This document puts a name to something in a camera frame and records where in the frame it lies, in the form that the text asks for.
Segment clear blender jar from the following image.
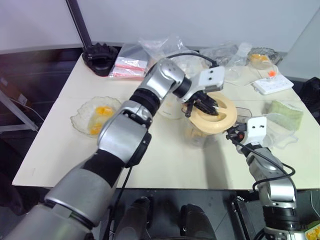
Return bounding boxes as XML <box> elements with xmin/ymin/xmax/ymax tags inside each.
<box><xmin>183</xmin><ymin>106</ymin><xmax>252</xmax><ymax>149</ymax></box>

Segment large clear plastic bag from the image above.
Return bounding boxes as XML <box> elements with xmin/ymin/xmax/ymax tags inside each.
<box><xmin>138</xmin><ymin>34</ymin><xmax>201</xmax><ymax>74</ymax></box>

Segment black bag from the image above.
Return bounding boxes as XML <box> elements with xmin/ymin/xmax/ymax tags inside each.
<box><xmin>299</xmin><ymin>77</ymin><xmax>320</xmax><ymax>113</ymax></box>

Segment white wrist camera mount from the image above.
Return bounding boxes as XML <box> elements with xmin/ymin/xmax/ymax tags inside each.
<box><xmin>241</xmin><ymin>115</ymin><xmax>268</xmax><ymax>146</ymax></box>
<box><xmin>189</xmin><ymin>66</ymin><xmax>226</xmax><ymax>101</ymax></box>

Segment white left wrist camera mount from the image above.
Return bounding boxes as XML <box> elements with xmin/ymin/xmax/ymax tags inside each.
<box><xmin>189</xmin><ymin>66</ymin><xmax>226</xmax><ymax>101</ymax></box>

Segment grey metal rack frame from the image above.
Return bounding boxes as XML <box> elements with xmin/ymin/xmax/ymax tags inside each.
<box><xmin>0</xmin><ymin>88</ymin><xmax>40</xmax><ymax>133</ymax></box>

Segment crumpled clear plastic bag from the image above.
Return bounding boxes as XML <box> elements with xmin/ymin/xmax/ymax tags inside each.
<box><xmin>199</xmin><ymin>42</ymin><xmax>249</xmax><ymax>67</ymax></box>

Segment green and yellow container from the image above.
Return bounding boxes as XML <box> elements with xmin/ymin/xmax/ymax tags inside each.
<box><xmin>303</xmin><ymin>224</ymin><xmax>320</xmax><ymax>240</ymax></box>

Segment black lamp pole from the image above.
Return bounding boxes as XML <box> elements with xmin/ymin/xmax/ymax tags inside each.
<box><xmin>65</xmin><ymin>0</ymin><xmax>92</xmax><ymax>50</ymax></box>

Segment white blender base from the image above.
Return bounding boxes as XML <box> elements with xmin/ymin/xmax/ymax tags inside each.
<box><xmin>158</xmin><ymin>94</ymin><xmax>186</xmax><ymax>120</ymax></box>

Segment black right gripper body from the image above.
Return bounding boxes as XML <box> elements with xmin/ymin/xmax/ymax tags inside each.
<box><xmin>225</xmin><ymin>123</ymin><xmax>248</xmax><ymax>145</ymax></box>

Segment white power strip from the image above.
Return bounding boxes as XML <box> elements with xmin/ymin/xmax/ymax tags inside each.
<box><xmin>251</xmin><ymin>74</ymin><xmax>295</xmax><ymax>96</ymax></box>

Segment scalloped clear glass bowl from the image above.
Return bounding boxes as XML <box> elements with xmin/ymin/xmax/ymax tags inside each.
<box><xmin>69</xmin><ymin>96</ymin><xmax>123</xmax><ymax>138</ymax></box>

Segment clear plastic measuring cup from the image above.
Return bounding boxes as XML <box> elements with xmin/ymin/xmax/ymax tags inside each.
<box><xmin>262</xmin><ymin>112</ymin><xmax>300</xmax><ymax>149</ymax></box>

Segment stack of zip bags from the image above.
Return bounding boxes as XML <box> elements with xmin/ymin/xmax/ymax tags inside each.
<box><xmin>109</xmin><ymin>43</ymin><xmax>149</xmax><ymax>81</ymax></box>

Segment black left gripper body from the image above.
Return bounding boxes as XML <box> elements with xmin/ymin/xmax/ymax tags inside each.
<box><xmin>181</xmin><ymin>91</ymin><xmax>209</xmax><ymax>119</ymax></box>

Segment green sponge cloth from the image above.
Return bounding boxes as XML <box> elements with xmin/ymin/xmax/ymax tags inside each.
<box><xmin>264</xmin><ymin>99</ymin><xmax>305</xmax><ymax>131</ymax></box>

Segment small clear plastic cup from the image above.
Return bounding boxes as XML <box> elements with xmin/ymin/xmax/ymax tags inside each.
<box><xmin>224</xmin><ymin>66</ymin><xmax>247</xmax><ymax>81</ymax></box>

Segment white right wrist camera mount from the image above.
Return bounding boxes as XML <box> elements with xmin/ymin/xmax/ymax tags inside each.
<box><xmin>241</xmin><ymin>115</ymin><xmax>268</xmax><ymax>146</ymax></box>

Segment glass bowl with orange fruit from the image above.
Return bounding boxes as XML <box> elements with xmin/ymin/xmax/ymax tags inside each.
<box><xmin>247</xmin><ymin>46</ymin><xmax>283</xmax><ymax>70</ymax></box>

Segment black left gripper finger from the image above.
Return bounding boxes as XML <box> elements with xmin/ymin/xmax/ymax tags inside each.
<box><xmin>197</xmin><ymin>100</ymin><xmax>220</xmax><ymax>117</ymax></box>
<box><xmin>203</xmin><ymin>94</ymin><xmax>220</xmax><ymax>110</ymax></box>

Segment beige blender lid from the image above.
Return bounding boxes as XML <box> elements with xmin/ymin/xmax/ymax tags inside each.
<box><xmin>187</xmin><ymin>92</ymin><xmax>238</xmax><ymax>135</ymax></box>

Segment black table frame bar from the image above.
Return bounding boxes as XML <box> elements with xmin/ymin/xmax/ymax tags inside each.
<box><xmin>236</xmin><ymin>196</ymin><xmax>264</xmax><ymax>240</ymax></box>

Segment black lamp base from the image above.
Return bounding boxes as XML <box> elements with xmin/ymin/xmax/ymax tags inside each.
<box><xmin>82</xmin><ymin>42</ymin><xmax>118</xmax><ymax>77</ymax></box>

